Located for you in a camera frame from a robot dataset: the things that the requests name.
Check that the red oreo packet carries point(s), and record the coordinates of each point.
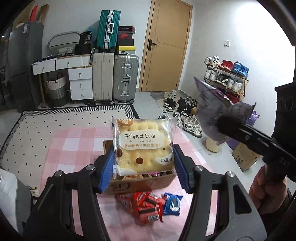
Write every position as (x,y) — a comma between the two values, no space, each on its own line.
(148,207)

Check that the pink checkered tablecloth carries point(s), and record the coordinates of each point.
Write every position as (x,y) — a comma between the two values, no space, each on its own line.
(73,149)

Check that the dotted white rug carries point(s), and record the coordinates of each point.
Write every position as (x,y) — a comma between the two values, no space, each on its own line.
(25,149)

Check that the beige suitcase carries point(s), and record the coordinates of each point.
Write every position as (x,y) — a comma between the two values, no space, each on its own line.
(102,76)

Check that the woven laundry basket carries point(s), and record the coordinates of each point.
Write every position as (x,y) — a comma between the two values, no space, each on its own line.
(57,90)

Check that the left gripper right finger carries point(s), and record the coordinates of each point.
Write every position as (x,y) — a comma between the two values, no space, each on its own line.
(236,217)

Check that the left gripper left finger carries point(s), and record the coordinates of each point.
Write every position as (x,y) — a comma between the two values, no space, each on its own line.
(52,216)

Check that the blue oreo packet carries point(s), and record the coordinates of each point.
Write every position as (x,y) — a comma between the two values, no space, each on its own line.
(172,204)

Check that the shoes on floor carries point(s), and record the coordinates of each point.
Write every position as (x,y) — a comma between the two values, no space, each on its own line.
(182,111)

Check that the nougat cracker packet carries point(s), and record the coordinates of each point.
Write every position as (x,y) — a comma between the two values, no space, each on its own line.
(143,146)

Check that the white drawer desk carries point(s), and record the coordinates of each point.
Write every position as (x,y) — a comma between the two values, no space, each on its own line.
(79,74)

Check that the red triangular snack bag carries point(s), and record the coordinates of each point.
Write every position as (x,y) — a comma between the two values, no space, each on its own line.
(129,201)

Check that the cardboard box on floor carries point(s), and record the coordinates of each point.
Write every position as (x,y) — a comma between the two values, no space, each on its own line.
(244,157)

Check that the wooden door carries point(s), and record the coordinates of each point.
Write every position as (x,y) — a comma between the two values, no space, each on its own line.
(165,45)

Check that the stacked shoe boxes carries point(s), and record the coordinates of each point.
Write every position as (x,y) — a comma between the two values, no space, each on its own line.
(125,41)

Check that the person's right hand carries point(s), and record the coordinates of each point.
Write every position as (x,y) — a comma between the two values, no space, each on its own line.
(267,196)

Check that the wooden shoe rack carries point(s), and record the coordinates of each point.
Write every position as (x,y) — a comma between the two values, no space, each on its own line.
(228,77)

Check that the teal suitcase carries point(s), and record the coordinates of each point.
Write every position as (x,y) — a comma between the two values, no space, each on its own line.
(108,30)

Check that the purple snack bag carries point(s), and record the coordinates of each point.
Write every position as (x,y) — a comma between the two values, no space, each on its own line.
(212,111)

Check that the grey oval mirror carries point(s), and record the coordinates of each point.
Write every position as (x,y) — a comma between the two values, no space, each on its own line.
(60,43)

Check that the purple plastic bag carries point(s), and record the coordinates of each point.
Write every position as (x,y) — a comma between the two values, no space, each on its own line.
(232,143)

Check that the black refrigerator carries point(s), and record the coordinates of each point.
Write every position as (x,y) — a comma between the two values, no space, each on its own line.
(25,49)

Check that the silver suitcase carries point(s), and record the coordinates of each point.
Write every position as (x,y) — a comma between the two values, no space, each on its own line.
(125,78)

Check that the brown cardboard box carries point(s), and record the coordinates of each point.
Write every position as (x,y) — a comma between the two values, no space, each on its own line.
(114,184)

